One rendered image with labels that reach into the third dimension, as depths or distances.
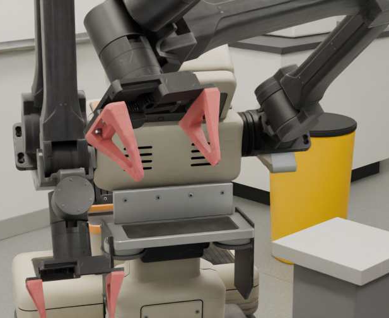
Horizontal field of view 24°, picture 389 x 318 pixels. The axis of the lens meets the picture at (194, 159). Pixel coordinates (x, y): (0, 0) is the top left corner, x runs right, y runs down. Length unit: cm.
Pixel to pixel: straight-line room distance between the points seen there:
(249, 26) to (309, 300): 135
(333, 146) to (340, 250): 180
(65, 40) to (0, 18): 311
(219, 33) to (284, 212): 314
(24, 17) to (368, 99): 212
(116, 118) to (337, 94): 437
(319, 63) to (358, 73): 389
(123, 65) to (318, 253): 140
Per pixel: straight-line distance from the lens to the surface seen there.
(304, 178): 412
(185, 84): 98
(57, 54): 135
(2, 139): 456
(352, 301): 232
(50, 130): 137
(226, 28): 111
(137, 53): 98
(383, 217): 500
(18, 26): 451
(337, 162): 414
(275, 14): 116
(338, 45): 146
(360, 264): 226
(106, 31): 100
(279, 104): 159
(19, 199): 469
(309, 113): 157
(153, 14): 98
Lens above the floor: 158
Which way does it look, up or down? 15 degrees down
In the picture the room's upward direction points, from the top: straight up
